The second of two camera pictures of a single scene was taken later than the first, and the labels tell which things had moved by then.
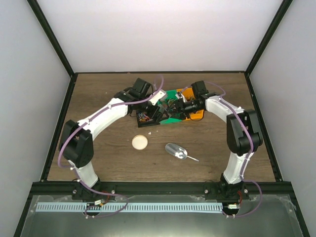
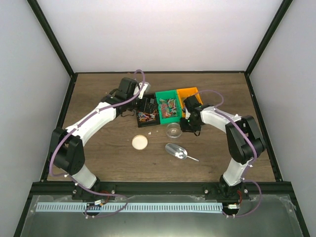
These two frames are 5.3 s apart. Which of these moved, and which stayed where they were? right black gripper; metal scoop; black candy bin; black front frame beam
Moved: right black gripper
Stayed: metal scoop; black candy bin; black front frame beam
